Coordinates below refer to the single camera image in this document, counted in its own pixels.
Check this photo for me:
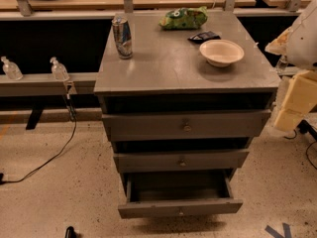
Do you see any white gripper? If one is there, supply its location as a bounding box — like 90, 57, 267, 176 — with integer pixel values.
264, 28, 317, 132

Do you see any grey bottom drawer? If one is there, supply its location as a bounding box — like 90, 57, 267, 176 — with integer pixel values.
118, 170, 243, 218

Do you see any grey drawer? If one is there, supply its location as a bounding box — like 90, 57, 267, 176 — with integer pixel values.
102, 109, 270, 142
118, 170, 243, 218
113, 149, 249, 174

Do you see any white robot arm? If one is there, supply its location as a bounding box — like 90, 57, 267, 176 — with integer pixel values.
264, 0, 317, 132

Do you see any grey wooden drawer cabinet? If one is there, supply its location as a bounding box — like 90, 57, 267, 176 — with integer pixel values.
93, 9, 282, 183

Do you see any grey top drawer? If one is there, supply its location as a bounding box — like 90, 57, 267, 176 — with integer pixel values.
102, 109, 270, 142

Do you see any grey middle drawer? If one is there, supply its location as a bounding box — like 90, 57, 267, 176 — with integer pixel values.
113, 149, 249, 174

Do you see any clear water bottle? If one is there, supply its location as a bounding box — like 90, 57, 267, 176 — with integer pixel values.
275, 56, 288, 74

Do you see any white bowl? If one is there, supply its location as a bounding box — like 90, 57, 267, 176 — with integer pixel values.
199, 40, 245, 67

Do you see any dark blue snack packet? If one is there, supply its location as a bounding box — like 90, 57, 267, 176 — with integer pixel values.
188, 31, 221, 44

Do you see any green chip bag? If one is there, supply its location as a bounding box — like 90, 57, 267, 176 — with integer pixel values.
158, 6, 208, 30

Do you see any silver blue drink can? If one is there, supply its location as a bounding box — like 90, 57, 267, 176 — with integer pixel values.
112, 16, 133, 60

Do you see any blue floor tape mark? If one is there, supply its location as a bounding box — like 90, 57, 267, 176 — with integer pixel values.
264, 222, 293, 238

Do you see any clear pump bottle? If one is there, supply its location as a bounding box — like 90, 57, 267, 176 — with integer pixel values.
51, 57, 69, 81
1, 57, 23, 80

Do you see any clear pump bottle far left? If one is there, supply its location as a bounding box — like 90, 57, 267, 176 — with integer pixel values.
1, 57, 23, 80

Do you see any black object bottom edge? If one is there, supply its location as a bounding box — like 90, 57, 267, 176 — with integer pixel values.
64, 226, 76, 238

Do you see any black cable right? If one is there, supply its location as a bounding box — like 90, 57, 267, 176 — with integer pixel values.
283, 119, 317, 171

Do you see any black floor cable left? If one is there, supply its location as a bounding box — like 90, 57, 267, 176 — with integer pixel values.
0, 94, 78, 185

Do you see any grey metal rail shelf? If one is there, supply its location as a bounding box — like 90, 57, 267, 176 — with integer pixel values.
0, 72, 97, 97

